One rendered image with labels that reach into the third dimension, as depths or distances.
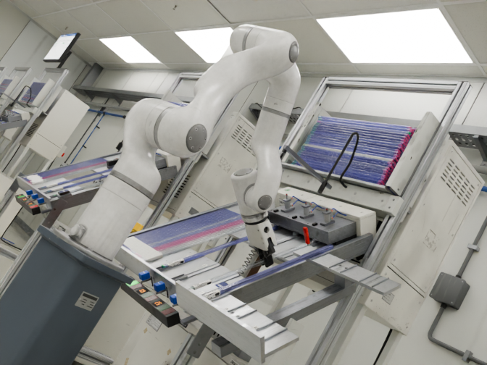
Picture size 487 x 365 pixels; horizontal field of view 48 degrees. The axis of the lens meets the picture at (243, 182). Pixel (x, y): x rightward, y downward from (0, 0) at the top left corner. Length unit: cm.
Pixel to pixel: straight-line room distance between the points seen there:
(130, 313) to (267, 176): 181
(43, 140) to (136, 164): 491
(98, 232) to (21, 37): 914
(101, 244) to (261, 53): 64
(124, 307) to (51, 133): 335
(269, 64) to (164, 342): 117
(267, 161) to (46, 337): 77
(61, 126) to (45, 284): 500
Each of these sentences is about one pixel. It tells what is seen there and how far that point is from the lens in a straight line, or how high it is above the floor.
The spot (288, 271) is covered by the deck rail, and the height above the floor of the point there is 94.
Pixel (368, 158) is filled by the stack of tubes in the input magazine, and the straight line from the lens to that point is 214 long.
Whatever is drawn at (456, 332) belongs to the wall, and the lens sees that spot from 342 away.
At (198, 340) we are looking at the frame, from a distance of 160.
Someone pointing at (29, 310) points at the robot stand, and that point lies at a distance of 133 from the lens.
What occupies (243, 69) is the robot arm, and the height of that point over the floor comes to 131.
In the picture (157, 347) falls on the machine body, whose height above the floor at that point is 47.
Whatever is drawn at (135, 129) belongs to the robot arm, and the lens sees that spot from 140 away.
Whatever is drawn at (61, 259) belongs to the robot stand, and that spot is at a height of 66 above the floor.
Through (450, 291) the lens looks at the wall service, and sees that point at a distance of 343.
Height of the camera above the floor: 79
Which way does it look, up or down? 10 degrees up
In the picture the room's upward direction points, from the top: 31 degrees clockwise
